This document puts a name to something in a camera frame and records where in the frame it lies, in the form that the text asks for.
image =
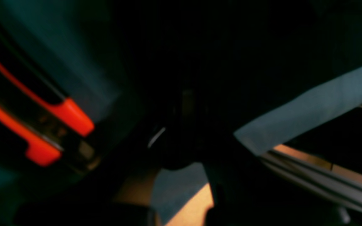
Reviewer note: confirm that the orange black utility knife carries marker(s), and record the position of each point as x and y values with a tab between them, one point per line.
41	121

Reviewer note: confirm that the black t-shirt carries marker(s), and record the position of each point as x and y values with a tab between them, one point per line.
261	72

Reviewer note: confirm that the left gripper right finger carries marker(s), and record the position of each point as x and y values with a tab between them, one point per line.
276	190

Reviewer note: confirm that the blue table cloth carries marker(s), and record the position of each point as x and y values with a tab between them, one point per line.
62	37

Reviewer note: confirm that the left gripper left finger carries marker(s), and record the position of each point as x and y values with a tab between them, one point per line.
116	193

